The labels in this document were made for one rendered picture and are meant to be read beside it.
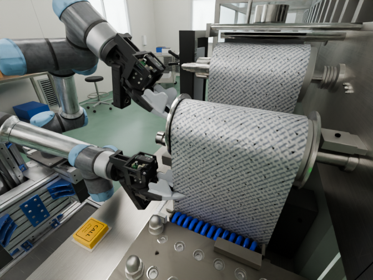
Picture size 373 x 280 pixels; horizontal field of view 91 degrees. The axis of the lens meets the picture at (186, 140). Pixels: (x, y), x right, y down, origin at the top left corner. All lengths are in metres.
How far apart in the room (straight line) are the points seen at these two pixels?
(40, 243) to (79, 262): 1.07
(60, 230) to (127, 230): 1.09
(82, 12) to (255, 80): 0.43
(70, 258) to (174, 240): 0.32
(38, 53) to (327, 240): 0.73
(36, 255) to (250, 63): 1.61
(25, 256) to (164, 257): 1.34
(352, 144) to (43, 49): 0.64
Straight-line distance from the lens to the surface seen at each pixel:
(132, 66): 0.44
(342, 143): 0.38
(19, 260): 1.71
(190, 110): 0.37
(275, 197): 0.39
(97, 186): 0.64
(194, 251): 0.47
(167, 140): 0.38
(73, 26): 0.53
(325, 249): 0.52
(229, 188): 0.40
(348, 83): 0.55
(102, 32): 0.49
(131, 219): 0.69
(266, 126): 0.34
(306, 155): 0.35
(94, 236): 0.66
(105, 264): 0.64
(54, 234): 1.72
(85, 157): 0.58
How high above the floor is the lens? 1.44
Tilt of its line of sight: 31 degrees down
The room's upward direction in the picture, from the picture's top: straight up
